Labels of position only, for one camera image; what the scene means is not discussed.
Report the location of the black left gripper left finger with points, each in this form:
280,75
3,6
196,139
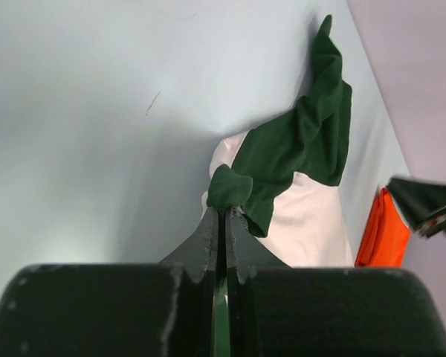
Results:
196,255

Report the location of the cream and green t shirt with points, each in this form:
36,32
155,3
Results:
283,176

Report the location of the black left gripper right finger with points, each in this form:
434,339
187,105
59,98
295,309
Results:
245,253

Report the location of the folded orange t shirt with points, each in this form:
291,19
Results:
386,236

